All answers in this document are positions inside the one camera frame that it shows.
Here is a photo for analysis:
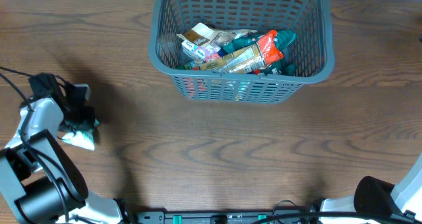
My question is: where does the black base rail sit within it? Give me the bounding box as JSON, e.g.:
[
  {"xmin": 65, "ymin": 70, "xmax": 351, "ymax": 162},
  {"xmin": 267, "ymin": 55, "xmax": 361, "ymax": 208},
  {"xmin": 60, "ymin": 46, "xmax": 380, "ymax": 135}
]
[{"xmin": 125, "ymin": 208, "xmax": 382, "ymax": 224}]

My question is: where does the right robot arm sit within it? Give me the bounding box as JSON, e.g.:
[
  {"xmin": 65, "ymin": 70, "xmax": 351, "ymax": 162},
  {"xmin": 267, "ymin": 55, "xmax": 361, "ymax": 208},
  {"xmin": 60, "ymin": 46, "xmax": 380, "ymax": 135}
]
[{"xmin": 313, "ymin": 157, "xmax": 421, "ymax": 223}]

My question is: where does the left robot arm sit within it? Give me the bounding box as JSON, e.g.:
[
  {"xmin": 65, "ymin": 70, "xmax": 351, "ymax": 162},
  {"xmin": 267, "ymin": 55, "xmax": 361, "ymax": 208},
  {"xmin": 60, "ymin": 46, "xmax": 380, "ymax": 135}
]
[{"xmin": 1, "ymin": 73, "xmax": 130, "ymax": 223}]

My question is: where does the orange biscuit pack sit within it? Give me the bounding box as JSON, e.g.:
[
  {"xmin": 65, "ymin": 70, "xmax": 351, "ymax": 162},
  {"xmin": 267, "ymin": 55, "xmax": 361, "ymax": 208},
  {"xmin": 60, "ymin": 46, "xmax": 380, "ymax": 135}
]
[{"xmin": 193, "ymin": 30, "xmax": 284, "ymax": 74}]

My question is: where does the Kleenex tissue multipack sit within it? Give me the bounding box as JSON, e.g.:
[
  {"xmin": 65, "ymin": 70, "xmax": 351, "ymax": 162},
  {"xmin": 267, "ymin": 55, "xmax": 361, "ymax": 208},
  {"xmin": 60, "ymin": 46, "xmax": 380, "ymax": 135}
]
[{"xmin": 181, "ymin": 40, "xmax": 227, "ymax": 63}]

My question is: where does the green Nescafe coffee bag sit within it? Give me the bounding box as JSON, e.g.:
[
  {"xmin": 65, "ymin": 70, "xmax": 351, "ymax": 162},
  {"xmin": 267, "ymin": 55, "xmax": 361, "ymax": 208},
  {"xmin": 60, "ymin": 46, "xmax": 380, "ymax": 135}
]
[{"xmin": 222, "ymin": 30, "xmax": 296, "ymax": 76}]

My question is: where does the light green small packet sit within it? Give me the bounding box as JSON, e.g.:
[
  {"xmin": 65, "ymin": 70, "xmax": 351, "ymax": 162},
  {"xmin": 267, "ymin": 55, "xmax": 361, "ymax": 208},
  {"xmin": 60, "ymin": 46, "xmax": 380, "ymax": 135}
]
[{"xmin": 60, "ymin": 119, "xmax": 100, "ymax": 151}]

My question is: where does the grey plastic basket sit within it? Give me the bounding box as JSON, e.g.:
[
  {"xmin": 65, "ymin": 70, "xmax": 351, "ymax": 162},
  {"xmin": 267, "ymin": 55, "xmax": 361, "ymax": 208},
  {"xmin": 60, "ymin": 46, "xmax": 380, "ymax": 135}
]
[{"xmin": 148, "ymin": 0, "xmax": 335, "ymax": 103}]

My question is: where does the beige paper pouch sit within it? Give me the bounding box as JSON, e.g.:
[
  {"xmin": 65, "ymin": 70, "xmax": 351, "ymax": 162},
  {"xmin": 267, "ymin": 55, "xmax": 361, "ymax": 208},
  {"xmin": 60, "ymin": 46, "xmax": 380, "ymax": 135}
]
[{"xmin": 177, "ymin": 23, "xmax": 258, "ymax": 47}]

